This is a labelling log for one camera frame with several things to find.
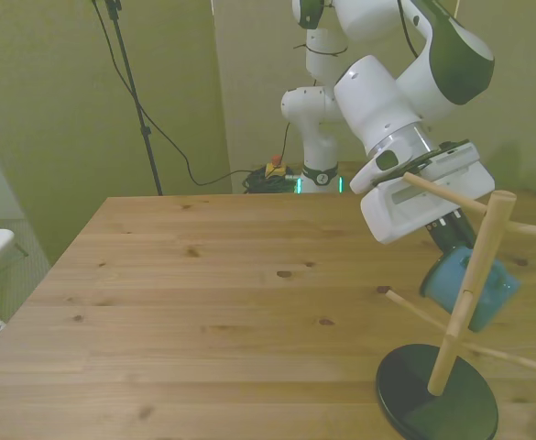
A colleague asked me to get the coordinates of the blue enamel mug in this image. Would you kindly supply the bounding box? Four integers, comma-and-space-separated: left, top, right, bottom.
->
419, 245, 522, 334

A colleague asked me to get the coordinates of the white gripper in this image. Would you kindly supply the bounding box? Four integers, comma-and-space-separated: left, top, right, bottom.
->
360, 141, 496, 252

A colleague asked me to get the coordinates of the yellow emergency stop box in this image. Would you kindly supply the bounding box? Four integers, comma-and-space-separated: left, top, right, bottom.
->
265, 154, 288, 179

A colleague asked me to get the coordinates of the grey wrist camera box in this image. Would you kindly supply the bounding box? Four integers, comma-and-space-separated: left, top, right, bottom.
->
371, 141, 473, 187

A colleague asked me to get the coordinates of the wooden mug tree black base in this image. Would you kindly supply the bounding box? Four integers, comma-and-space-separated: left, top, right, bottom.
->
376, 171, 536, 440

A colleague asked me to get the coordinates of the black camera cable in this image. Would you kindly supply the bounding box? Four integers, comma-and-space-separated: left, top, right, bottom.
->
91, 0, 255, 187

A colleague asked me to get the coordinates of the coiled black cable bundle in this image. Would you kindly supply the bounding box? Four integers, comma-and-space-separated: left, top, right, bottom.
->
242, 168, 301, 194

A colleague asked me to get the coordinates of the black camera stand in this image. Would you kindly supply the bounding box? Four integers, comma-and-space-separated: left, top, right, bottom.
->
91, 0, 164, 197

